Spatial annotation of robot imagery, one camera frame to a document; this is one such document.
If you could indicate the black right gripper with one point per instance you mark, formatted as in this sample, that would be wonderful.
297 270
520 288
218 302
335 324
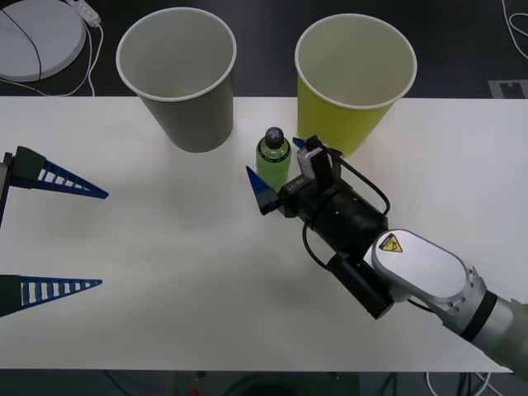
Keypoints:
297 202

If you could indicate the yellow-green plastic waste bin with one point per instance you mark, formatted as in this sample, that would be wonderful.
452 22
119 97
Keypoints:
330 119

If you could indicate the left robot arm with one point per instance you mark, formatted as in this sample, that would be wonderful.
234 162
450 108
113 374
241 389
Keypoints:
3 173

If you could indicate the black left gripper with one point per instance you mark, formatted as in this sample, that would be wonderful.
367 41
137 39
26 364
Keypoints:
9 173

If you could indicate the white round stand base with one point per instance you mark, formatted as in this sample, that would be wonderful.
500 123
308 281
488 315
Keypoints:
62 37

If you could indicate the white power strip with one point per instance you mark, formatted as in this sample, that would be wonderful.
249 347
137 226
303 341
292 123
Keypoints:
88 12

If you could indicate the grey floor plate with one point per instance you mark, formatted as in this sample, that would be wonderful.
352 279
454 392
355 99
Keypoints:
497 88

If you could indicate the grey plastic waste bin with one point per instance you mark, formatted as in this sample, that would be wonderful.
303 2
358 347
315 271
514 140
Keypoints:
198 123

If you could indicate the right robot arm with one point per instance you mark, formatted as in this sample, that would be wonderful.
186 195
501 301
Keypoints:
420 264

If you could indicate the green plastic bottle black cap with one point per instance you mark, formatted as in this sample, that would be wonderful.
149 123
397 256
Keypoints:
272 169

